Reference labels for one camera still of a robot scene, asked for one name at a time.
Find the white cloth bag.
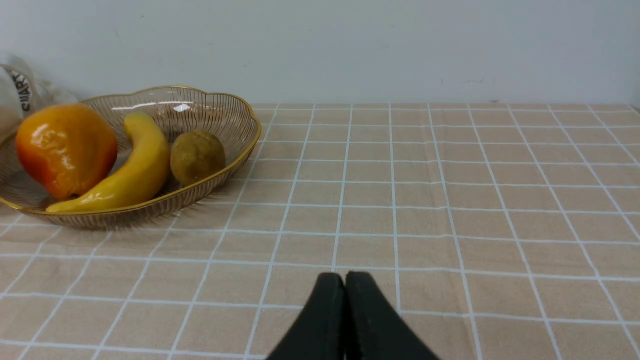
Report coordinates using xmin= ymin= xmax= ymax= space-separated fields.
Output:
xmin=0 ymin=50 xmax=78 ymax=142

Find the beige checked tablecloth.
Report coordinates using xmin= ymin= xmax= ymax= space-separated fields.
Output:
xmin=1 ymin=104 xmax=639 ymax=360

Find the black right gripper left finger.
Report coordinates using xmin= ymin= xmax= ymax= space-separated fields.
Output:
xmin=267 ymin=272 xmax=346 ymax=360

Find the yellow banana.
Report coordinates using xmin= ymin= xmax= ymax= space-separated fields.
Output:
xmin=46 ymin=112 xmax=170 ymax=214

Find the gold wire fruit basket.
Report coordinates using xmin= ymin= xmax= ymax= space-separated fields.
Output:
xmin=1 ymin=85 xmax=262 ymax=229

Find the brown kiwi fruit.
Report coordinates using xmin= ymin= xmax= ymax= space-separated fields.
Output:
xmin=170 ymin=130 xmax=227 ymax=187

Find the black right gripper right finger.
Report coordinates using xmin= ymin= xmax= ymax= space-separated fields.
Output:
xmin=345 ymin=271 xmax=438 ymax=360

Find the orange mango fruit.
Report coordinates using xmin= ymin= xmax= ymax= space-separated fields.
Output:
xmin=15 ymin=103 xmax=118 ymax=200

